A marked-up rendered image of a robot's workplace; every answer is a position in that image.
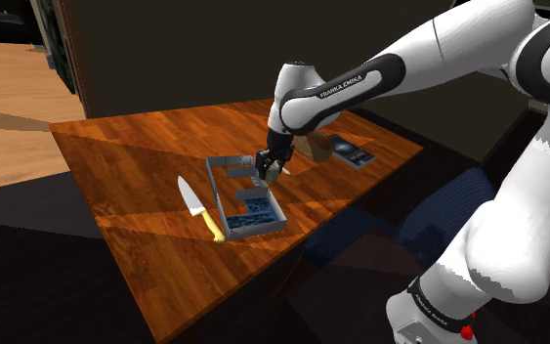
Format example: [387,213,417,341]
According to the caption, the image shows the brown box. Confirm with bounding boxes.
[295,130,336,164]

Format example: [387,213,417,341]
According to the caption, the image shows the knife with yellow handle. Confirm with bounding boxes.
[176,174,228,244]

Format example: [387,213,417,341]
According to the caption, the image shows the grey divided tray, blue bottom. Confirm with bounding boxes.
[204,154,289,241]

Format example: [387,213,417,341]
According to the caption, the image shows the small pale grey object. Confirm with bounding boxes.
[266,163,292,183]

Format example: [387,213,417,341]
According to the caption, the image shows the wooden table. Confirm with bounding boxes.
[48,97,424,344]

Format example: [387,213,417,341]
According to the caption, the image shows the dark blue chair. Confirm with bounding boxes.
[302,166,497,269]

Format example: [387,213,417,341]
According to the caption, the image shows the dark shelf unit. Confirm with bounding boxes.
[30,0,79,96]

